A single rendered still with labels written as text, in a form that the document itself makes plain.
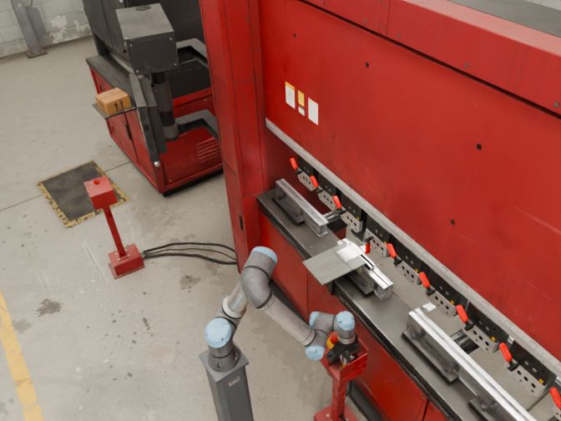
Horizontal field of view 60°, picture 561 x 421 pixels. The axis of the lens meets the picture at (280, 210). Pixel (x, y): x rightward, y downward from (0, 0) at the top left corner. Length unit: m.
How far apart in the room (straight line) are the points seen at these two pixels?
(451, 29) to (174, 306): 2.79
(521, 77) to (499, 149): 0.24
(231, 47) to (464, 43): 1.38
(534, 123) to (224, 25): 1.60
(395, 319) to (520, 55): 1.42
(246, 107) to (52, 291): 2.21
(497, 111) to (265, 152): 1.72
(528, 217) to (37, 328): 3.30
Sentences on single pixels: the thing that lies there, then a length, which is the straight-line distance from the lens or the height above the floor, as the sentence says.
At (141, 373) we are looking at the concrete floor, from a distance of 3.46.
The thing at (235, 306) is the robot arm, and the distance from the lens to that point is 2.26.
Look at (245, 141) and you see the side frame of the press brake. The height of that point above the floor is 1.29.
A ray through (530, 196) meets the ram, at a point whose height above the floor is 1.89.
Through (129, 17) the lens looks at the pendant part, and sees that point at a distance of 2.93.
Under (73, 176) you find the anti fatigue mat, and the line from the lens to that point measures 5.33.
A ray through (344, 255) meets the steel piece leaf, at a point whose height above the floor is 1.00.
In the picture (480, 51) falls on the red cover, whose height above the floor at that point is 2.24.
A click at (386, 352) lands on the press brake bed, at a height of 0.77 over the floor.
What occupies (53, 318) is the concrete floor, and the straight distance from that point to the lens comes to 3.98.
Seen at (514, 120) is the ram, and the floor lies 2.08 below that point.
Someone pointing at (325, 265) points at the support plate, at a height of 1.00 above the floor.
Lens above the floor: 2.79
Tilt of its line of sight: 40 degrees down
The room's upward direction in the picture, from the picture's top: 3 degrees counter-clockwise
